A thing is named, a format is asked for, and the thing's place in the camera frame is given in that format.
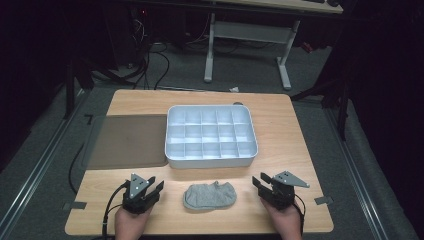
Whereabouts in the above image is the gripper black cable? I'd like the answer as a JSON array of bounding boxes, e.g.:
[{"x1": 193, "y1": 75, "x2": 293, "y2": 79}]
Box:
[
  {"x1": 294, "y1": 194, "x2": 307, "y2": 236},
  {"x1": 101, "y1": 180, "x2": 130, "y2": 240}
]

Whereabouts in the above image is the metal floor rail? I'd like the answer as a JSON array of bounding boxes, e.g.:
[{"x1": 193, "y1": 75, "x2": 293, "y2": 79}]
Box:
[
  {"x1": 0, "y1": 89, "x2": 87, "y2": 236},
  {"x1": 324, "y1": 107, "x2": 390, "y2": 240}
]

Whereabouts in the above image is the black metal stand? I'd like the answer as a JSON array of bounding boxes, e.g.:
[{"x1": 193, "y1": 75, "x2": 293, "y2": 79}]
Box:
[
  {"x1": 290, "y1": 74, "x2": 352, "y2": 142},
  {"x1": 62, "y1": 58, "x2": 96, "y2": 121}
]

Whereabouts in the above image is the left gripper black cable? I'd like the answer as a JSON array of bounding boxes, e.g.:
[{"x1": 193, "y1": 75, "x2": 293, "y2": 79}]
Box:
[{"x1": 101, "y1": 180, "x2": 130, "y2": 240}]

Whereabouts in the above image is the black floor cable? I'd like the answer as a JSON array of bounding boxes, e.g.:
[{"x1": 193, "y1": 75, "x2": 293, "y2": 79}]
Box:
[{"x1": 68, "y1": 142, "x2": 86, "y2": 195}]

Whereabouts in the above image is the person's left hand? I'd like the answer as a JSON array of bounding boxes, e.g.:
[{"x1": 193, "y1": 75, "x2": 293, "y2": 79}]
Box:
[{"x1": 114, "y1": 203, "x2": 155, "y2": 240}]

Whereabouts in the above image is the white-framed desk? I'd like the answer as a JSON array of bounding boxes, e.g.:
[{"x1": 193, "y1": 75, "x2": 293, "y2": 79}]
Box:
[{"x1": 202, "y1": 0, "x2": 344, "y2": 91}]

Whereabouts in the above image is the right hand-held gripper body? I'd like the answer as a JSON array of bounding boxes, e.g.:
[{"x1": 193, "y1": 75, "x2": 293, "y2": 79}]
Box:
[{"x1": 262, "y1": 170, "x2": 311, "y2": 211}]

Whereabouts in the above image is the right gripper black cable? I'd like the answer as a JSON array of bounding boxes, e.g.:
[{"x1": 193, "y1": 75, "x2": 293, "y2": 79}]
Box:
[{"x1": 294, "y1": 194, "x2": 307, "y2": 236}]

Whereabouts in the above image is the grey tape piece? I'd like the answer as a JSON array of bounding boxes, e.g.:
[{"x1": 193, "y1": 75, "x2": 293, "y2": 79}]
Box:
[
  {"x1": 62, "y1": 201, "x2": 88, "y2": 211},
  {"x1": 314, "y1": 195, "x2": 334, "y2": 206}
]

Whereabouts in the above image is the person's right hand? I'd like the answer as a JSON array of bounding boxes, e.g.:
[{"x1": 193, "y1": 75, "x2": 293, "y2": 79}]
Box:
[{"x1": 260, "y1": 197, "x2": 303, "y2": 240}]

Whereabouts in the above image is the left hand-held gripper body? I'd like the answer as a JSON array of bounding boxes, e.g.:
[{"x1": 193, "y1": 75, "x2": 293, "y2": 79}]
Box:
[{"x1": 121, "y1": 172, "x2": 161, "y2": 215}]

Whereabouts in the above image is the white compartment box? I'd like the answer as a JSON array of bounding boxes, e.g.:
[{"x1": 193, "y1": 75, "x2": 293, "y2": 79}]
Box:
[{"x1": 164, "y1": 104, "x2": 259, "y2": 170}]

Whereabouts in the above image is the bundle of black cables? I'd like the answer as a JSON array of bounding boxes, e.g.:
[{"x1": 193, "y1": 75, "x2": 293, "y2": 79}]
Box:
[{"x1": 91, "y1": 14, "x2": 172, "y2": 92}]

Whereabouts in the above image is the grey sock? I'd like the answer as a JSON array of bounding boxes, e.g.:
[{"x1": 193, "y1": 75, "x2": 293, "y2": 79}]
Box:
[{"x1": 182, "y1": 180, "x2": 238, "y2": 211}]

